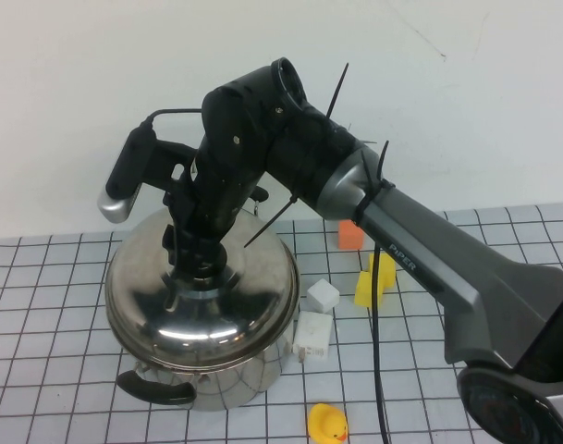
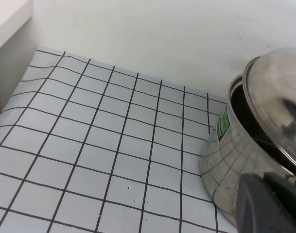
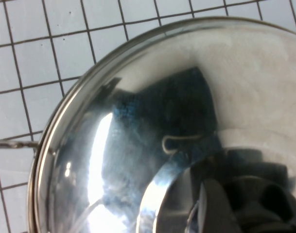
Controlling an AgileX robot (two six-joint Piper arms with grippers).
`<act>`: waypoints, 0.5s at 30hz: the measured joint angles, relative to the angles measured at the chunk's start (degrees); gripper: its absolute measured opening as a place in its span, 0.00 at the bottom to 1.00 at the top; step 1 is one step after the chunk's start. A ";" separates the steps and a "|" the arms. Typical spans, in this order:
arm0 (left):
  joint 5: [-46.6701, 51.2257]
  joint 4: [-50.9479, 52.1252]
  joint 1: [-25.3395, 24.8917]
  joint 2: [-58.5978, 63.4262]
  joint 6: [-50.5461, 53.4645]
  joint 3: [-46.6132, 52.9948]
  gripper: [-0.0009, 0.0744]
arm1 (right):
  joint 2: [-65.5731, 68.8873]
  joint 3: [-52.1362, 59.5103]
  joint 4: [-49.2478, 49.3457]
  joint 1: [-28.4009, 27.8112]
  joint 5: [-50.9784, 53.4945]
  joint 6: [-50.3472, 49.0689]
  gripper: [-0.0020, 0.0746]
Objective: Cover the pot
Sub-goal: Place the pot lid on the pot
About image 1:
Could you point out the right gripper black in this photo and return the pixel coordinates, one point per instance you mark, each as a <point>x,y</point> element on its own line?
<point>211,199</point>

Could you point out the stainless steel lid black knob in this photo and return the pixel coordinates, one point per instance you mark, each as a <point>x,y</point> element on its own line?
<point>170,333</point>

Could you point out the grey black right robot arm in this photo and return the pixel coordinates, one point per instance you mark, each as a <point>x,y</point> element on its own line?
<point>447,268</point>

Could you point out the black zip tie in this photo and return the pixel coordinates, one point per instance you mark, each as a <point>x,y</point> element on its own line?
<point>380,162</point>
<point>272,222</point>
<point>337,90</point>

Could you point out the white foam cube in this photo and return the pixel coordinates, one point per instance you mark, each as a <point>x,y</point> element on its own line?
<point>321,296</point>

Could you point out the white charger plug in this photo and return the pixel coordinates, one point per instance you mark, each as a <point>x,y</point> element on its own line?
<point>314,334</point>

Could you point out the orange foam cube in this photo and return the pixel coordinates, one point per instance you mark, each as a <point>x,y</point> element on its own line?
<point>350,238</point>

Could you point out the white grid-pattern tablecloth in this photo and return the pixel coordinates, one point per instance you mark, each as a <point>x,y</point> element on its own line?
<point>22,324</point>

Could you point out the yellow foam cube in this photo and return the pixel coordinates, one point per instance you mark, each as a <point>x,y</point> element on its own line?
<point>388,270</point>
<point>364,291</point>

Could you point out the yellow rubber duck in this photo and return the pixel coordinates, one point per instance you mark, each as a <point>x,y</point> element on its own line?
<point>325,421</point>

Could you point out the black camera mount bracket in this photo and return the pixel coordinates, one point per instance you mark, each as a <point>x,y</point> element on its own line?
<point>175,157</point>

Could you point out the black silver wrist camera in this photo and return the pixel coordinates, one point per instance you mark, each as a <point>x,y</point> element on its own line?
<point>124,176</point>

